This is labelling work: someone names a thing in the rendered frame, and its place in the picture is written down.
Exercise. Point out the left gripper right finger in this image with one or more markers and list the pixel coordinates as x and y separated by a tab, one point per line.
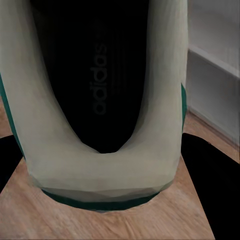
216	178

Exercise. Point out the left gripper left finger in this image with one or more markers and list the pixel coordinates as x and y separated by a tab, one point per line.
10	156

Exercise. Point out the gym shoe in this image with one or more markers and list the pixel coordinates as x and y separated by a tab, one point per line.
95	95

